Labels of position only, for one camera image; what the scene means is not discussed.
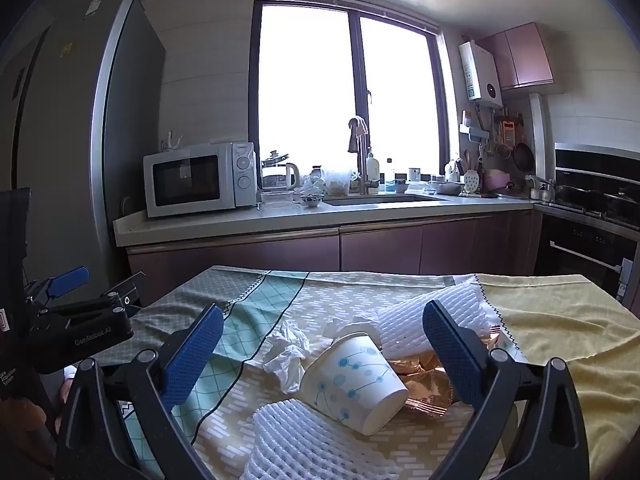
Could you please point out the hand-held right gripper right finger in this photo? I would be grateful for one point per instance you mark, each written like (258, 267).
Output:
(450, 355)

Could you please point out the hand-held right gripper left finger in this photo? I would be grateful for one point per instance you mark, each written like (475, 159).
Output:
(192, 355)

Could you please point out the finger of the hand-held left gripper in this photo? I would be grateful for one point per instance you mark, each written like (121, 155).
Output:
(125, 290)
(70, 280)

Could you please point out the gold foil wrapper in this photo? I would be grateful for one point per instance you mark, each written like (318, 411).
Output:
(415, 365)

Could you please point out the white foam net sleeve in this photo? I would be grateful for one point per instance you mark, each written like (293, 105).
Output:
(290, 440)
(400, 320)

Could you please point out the white tissue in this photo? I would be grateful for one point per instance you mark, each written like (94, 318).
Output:
(287, 360)
(345, 327)

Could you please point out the paper cup with blue dots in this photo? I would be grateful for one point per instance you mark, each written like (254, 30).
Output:
(350, 385)

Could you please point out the patterned tablecloth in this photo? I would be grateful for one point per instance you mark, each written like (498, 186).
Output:
(350, 300)

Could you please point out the yellow towel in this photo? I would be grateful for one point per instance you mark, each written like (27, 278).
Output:
(575, 320)

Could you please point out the white microwave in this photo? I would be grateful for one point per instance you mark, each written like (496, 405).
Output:
(200, 180)

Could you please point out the grey refrigerator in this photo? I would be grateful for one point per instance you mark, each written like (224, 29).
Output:
(75, 135)

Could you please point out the pink kitchen counter cabinet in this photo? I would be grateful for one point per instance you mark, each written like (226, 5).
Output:
(300, 250)

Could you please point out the black built-in oven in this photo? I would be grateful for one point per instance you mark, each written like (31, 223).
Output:
(575, 255)

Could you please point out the steel sink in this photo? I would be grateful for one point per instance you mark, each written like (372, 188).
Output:
(385, 200)

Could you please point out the white slotted spoon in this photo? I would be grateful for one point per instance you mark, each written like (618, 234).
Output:
(471, 182)

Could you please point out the clear plastic container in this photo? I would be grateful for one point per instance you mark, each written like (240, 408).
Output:
(277, 199)

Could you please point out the pink basin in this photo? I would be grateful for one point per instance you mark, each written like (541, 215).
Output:
(496, 181)

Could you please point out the white mug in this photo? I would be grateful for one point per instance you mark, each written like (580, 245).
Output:
(414, 175)

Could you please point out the glass kettle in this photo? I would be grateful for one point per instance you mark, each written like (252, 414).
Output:
(277, 175)

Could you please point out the small steel faucet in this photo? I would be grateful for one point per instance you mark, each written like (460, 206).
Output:
(542, 185)

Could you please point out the blue patterned bowl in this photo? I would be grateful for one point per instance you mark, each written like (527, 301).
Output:
(312, 201)

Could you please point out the white soap bottle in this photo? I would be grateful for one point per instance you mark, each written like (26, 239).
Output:
(372, 167)

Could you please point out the clear plastic tub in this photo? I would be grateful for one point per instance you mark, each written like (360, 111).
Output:
(336, 180)

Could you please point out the black frying pan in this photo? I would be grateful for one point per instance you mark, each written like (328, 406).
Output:
(523, 157)

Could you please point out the orange grater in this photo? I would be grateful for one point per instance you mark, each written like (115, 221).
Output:
(508, 132)

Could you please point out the black cooktop with hood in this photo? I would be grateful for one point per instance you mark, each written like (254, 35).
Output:
(595, 170)

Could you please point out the cloth hanging on faucet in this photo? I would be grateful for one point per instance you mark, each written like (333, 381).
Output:
(357, 132)

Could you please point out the dark framed window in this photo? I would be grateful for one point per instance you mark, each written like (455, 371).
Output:
(310, 85)

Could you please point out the white water heater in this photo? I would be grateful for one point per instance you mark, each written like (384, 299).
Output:
(480, 72)

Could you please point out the white wall hook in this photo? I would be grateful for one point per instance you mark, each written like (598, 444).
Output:
(172, 141)

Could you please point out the white wall shelf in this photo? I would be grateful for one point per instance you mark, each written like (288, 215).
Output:
(474, 130)

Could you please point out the pink wall cabinet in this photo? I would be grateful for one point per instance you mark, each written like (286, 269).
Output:
(525, 55)

